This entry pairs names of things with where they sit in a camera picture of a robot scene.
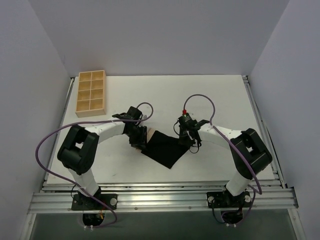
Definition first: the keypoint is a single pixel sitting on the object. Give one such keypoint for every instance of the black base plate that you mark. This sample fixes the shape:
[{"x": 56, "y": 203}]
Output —
[
  {"x": 81, "y": 202},
  {"x": 225, "y": 200}
]

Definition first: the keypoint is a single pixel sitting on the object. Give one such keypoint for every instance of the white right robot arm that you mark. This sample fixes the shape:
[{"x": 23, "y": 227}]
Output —
[{"x": 250, "y": 154}]

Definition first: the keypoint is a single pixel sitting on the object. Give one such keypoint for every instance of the wooden compartment tray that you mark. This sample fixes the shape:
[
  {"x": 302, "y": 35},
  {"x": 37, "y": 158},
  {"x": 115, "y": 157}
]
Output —
[{"x": 91, "y": 94}]

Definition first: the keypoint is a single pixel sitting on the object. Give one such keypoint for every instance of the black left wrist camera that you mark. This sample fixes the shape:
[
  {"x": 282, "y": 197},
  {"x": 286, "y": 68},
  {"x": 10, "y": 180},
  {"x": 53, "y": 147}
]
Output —
[{"x": 134, "y": 113}]

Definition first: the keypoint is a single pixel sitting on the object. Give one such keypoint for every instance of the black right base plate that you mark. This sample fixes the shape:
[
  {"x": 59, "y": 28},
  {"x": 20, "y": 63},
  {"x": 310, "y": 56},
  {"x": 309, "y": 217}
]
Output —
[{"x": 225, "y": 200}]

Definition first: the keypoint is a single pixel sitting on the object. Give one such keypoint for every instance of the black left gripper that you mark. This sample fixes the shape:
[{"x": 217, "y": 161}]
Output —
[{"x": 139, "y": 139}]

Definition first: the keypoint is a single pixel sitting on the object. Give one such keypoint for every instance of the black underwear with beige waistband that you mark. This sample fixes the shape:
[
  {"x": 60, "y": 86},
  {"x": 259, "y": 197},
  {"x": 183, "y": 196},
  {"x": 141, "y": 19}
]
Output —
[{"x": 162, "y": 148}]

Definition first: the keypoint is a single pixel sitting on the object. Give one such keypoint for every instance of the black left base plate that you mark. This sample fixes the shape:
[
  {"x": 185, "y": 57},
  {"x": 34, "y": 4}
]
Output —
[{"x": 81, "y": 202}]

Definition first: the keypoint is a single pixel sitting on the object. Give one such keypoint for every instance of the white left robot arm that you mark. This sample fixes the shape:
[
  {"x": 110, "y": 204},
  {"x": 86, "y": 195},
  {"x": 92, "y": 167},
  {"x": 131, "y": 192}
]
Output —
[{"x": 78, "y": 150}]

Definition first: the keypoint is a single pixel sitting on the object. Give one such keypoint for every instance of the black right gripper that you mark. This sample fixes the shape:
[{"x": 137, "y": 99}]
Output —
[{"x": 187, "y": 138}]

